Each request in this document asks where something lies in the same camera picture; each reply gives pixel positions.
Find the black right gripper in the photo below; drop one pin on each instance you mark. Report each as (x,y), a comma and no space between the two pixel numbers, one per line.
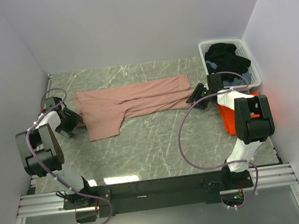
(195,95)

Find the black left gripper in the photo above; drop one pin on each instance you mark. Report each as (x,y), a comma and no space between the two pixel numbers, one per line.
(75,119)

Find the pink printed t-shirt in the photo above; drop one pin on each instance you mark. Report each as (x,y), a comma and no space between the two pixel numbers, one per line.
(103,111)

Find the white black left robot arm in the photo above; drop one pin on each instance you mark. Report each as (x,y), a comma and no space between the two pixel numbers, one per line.
(41,153)

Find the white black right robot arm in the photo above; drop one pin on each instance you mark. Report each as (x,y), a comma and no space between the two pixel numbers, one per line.
(253,123)

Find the blue garment in basket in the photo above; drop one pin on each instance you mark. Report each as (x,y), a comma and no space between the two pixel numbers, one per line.
(228,79)

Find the black t-shirt in basket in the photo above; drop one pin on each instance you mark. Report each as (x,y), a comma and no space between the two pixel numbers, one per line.
(222,57)

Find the folded orange t-shirt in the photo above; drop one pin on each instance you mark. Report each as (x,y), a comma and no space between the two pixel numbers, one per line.
(228,119)

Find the white plastic laundry basket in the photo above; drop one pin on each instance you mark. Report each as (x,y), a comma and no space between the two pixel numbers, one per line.
(241,50)

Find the black robot mounting base bar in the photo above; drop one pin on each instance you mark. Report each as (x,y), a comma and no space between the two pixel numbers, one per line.
(158,193)

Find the aluminium frame rail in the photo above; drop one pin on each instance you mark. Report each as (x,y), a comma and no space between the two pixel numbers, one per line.
(48,203)

